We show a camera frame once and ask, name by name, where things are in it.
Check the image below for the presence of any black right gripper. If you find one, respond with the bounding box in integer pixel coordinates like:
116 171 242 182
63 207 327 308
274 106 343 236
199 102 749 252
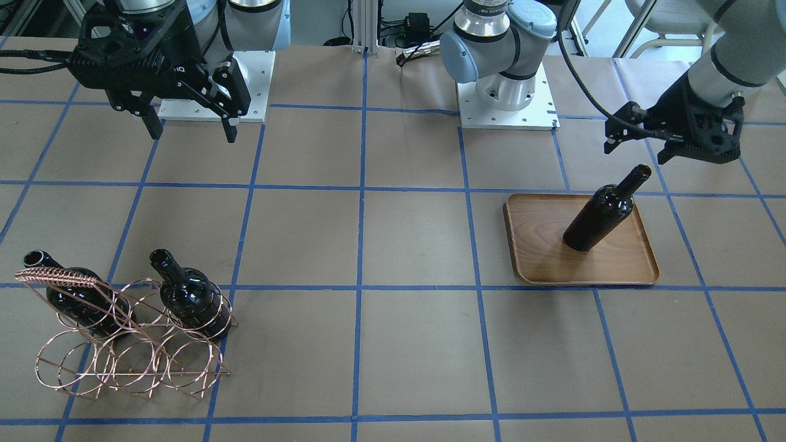
67 3 252 143

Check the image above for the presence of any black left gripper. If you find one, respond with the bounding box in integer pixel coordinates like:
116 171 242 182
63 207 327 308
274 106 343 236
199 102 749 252
604 77 745 165

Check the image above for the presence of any dark wine bottle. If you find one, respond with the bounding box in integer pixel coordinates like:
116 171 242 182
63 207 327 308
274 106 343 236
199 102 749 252
149 249 231 341
23 250 121 338
562 163 652 252

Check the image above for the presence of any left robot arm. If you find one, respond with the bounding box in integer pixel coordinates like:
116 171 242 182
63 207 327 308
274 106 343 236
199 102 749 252
440 1 784 165

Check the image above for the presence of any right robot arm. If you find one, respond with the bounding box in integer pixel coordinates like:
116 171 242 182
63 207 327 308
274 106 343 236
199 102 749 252
66 1 291 143

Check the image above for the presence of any wooden tray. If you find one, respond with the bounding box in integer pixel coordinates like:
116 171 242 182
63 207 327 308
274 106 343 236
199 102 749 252
503 193 661 287

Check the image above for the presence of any white chair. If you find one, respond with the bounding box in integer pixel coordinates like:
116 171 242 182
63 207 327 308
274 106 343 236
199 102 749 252
580 0 725 59

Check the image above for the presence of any black power adapter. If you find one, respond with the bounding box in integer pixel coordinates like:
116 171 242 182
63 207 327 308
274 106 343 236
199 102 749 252
404 12 430 40

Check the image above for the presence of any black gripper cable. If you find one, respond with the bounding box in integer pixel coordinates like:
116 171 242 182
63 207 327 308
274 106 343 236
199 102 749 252
556 18 670 139

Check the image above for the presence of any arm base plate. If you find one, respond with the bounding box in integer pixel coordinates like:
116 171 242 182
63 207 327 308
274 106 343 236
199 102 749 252
158 51 278 123
456 64 561 131

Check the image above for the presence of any aluminium frame post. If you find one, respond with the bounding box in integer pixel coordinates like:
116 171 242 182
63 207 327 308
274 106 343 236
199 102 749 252
350 0 379 56

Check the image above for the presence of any copper wire wine rack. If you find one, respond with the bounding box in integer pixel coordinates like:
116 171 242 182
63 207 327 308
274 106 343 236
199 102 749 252
16 268 232 401

